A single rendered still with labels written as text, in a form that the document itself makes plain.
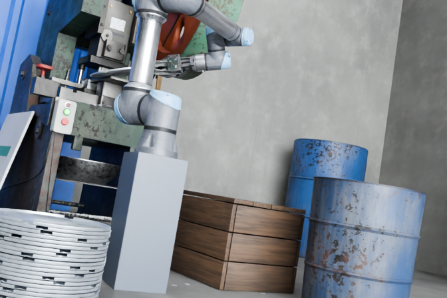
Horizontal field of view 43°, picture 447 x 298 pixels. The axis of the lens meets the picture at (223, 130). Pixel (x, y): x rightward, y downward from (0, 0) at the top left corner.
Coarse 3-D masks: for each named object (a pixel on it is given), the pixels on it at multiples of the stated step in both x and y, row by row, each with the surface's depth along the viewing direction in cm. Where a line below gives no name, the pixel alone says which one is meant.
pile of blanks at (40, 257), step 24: (0, 240) 124; (24, 240) 122; (48, 240) 123; (72, 240) 125; (96, 240) 131; (0, 264) 123; (24, 264) 122; (48, 264) 123; (72, 264) 125; (96, 264) 131; (0, 288) 122; (24, 288) 123; (48, 288) 122; (72, 288) 125; (96, 288) 134
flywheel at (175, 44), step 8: (168, 16) 312; (176, 16) 303; (184, 16) 295; (168, 24) 310; (176, 24) 301; (184, 24) 293; (192, 24) 286; (160, 32) 316; (168, 32) 307; (176, 32) 301; (184, 32) 292; (192, 32) 277; (160, 40) 314; (168, 40) 306; (176, 40) 297; (184, 40) 290; (160, 48) 308; (168, 48) 304; (176, 48) 296; (184, 48) 280; (160, 56) 302
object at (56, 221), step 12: (0, 216) 125; (12, 216) 132; (24, 216) 134; (36, 216) 135; (48, 216) 140; (60, 216) 152; (60, 228) 124; (72, 228) 126; (84, 228) 128; (96, 228) 131; (108, 228) 142
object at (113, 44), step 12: (108, 12) 267; (120, 12) 270; (132, 12) 274; (108, 24) 267; (120, 24) 270; (96, 36) 268; (108, 36) 265; (120, 36) 270; (96, 48) 265; (108, 48) 262; (120, 48) 267; (120, 60) 267
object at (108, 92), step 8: (96, 80) 258; (104, 80) 254; (112, 80) 250; (120, 80) 247; (128, 80) 249; (96, 88) 261; (104, 88) 256; (112, 88) 258; (120, 88) 260; (104, 96) 256; (112, 96) 258; (104, 104) 256; (112, 104) 258
